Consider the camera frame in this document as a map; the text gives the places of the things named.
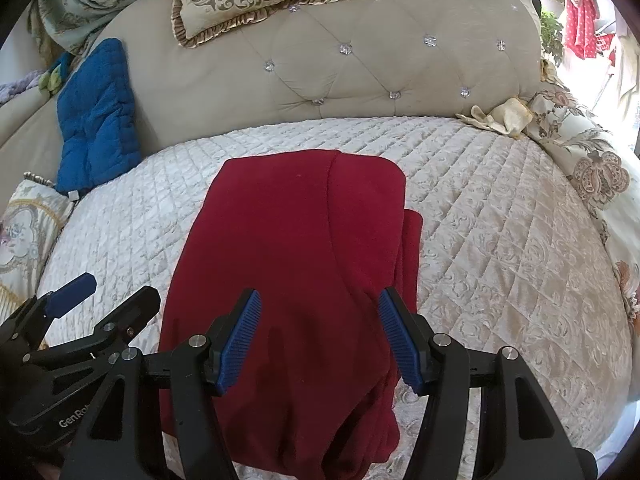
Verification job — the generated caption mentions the dark red garment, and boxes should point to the dark red garment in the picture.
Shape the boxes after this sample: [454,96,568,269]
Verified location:
[157,149,425,480]

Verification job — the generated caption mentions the purple knitted cloth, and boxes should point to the purple knitted cloth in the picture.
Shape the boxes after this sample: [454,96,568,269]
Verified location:
[0,67,46,106]

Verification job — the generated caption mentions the beige tufted headboard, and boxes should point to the beige tufted headboard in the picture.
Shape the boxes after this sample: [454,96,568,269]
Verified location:
[0,0,546,186]

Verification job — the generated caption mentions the cream crumpled cloth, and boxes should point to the cream crumpled cloth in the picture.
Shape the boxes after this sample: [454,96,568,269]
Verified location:
[455,97,533,138]

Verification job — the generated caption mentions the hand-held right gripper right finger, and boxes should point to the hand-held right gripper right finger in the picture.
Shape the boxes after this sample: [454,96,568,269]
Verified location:
[377,287,586,480]

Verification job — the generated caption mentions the red polka dot clothes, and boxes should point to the red polka dot clothes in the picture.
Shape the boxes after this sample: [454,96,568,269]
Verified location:
[564,0,601,58]

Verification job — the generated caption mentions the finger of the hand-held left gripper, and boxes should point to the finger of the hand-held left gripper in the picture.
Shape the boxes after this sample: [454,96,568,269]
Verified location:
[0,272,98,357]
[30,286,162,378]

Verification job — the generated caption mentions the green and yellow soft toy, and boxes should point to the green and yellow soft toy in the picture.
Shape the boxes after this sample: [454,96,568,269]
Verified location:
[40,52,76,93]

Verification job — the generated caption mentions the green potted plant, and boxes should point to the green potted plant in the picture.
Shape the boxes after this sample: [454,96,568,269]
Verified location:
[540,10,566,68]

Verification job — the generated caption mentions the white quilted bedspread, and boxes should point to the white quilted bedspread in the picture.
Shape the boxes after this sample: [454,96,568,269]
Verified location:
[37,115,633,480]

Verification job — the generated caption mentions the blue quilted cushion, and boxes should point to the blue quilted cushion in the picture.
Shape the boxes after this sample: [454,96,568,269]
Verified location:
[55,37,143,196]

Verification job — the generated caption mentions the floral print bedding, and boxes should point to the floral print bedding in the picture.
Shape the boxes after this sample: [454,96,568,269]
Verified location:
[522,87,640,321]

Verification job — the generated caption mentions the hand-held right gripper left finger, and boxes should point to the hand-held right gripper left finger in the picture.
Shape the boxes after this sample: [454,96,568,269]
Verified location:
[60,287,263,480]

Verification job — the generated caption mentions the floral pillow with gold trim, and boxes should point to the floral pillow with gold trim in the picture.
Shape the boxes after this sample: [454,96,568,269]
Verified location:
[0,172,76,311]

